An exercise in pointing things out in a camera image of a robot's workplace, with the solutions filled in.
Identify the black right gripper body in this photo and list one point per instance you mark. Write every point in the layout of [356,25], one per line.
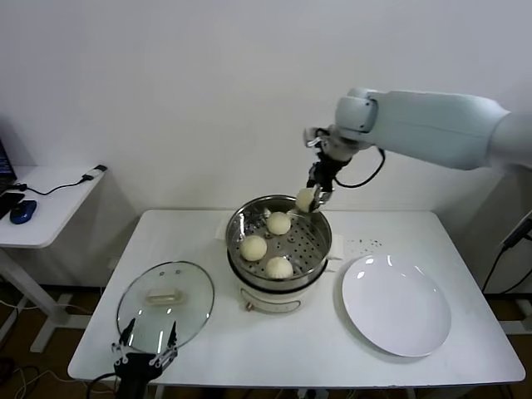
[329,167]

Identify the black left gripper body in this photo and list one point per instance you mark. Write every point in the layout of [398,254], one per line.
[137,365]

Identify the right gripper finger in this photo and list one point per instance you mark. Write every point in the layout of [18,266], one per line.
[323,197]
[311,176]

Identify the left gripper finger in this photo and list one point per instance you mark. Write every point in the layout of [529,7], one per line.
[173,332]
[129,328]

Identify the white steamed baozi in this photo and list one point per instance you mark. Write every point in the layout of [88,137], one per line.
[279,268]
[253,248]
[304,199]
[278,222]

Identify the round glass pot lid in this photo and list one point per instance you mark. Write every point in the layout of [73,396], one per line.
[187,299]

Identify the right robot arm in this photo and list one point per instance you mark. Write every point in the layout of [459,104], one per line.
[415,124]

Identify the perforated steel steamer basket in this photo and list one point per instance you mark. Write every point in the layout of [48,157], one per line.
[309,245]

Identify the white round plate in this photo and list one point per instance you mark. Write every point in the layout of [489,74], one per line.
[395,307]

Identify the white side desk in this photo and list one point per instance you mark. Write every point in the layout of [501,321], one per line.
[50,208]

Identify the blue computer mouse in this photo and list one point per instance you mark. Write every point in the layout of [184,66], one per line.
[21,212]

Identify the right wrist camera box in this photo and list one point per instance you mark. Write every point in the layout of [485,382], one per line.
[311,137]

